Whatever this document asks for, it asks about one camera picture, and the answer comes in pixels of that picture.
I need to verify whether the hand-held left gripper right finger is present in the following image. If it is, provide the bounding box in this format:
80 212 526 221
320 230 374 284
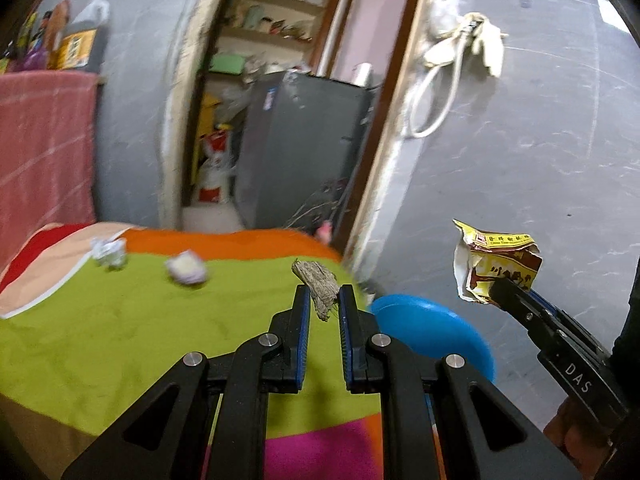
337 284 583 480

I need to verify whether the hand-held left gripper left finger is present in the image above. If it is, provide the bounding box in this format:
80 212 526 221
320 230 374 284
61 284 312 480

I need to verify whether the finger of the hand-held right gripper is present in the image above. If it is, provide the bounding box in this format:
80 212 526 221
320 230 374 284
530 290 608 356
492 277 561 353

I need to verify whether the yellow and red wrapper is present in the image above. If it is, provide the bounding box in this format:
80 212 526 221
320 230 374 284
452 219 543 306

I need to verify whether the grey-brown bark piece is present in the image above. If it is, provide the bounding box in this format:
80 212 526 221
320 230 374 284
291 258 342 322

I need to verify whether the blue plastic basin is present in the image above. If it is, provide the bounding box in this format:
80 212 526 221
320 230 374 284
370 294 497 386

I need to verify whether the person's right hand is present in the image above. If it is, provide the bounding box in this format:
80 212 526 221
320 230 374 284
544 400 610 461

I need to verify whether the crumpled white purple wrapper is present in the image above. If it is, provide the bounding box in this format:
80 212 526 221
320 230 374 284
165 250 208 288

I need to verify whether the colourful printed blanket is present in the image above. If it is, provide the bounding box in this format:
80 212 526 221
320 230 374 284
0 222 441 480

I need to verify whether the white and red sack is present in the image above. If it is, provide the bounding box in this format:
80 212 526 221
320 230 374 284
197 127 236 204

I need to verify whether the small crumpled white paper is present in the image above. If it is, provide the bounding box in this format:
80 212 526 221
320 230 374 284
90 236 128 272

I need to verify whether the yellow plastic object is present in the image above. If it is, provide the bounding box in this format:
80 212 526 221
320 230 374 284
192 92 221 161

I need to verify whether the white hanging cloth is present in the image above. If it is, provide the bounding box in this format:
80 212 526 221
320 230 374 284
425 11 508 78

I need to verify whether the green box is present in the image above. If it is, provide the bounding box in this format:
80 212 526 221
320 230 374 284
207 55 246 73

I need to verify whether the pink checked cloth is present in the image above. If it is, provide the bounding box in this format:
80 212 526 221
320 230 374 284
0 70 98 266

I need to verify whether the purple packet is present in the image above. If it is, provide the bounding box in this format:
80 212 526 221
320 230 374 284
10 45 51 73

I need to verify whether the orange snack packet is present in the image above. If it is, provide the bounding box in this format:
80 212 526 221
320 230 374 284
42 0 71 68

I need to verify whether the wooden door frame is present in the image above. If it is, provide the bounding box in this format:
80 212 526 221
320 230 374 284
160 0 451 261

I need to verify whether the white cord loop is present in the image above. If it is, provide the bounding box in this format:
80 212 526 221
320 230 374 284
410 35 463 139

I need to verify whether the wooden wall shelf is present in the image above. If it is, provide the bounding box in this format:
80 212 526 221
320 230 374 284
220 0 346 56

